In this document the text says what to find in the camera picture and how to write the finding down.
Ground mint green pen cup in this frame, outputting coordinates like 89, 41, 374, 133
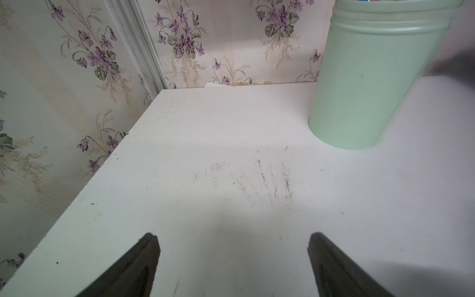
309, 1, 462, 150

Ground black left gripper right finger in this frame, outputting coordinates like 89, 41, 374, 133
308, 232, 393, 297

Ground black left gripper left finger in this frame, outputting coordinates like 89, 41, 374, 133
78, 233, 161, 297

